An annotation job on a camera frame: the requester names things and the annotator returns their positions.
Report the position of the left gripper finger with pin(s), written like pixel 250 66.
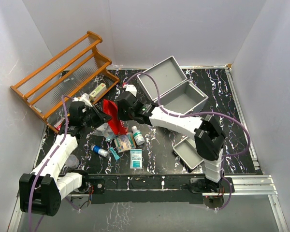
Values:
pixel 98 111
pixel 103 118

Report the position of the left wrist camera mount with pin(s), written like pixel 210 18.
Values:
pixel 84 98

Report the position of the white green-label pill bottle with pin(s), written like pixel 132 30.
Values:
pixel 137 135

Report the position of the white medicine box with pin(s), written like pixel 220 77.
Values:
pixel 97 92

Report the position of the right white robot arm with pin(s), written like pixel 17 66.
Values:
pixel 204 131

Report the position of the red first aid pouch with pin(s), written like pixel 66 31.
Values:
pixel 111 109

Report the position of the grey metal case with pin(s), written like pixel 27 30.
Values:
pixel 177 93

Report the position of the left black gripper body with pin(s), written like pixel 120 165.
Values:
pixel 91 118

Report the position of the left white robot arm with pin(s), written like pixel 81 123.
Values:
pixel 42 190

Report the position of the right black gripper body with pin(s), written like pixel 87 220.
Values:
pixel 125 116

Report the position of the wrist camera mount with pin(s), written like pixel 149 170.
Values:
pixel 84 98
pixel 130 88

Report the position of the grey divider tray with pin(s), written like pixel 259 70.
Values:
pixel 186 150

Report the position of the teal white wipe sachet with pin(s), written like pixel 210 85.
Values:
pixel 136 159

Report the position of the blue white tube bottle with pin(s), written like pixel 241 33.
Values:
pixel 100 151

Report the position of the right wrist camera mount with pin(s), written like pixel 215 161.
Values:
pixel 130 88

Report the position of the teal mask packet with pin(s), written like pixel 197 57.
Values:
pixel 109 137

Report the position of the teal small packet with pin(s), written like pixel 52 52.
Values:
pixel 114 153

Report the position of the clear plastic bag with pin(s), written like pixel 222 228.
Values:
pixel 103 130

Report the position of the wooden shelf rack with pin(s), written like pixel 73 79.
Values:
pixel 67 73

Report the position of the black base frame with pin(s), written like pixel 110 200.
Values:
pixel 153 188

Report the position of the bandage packet bundle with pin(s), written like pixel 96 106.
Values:
pixel 125 142

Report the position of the clear plastic cup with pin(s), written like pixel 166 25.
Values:
pixel 72 162

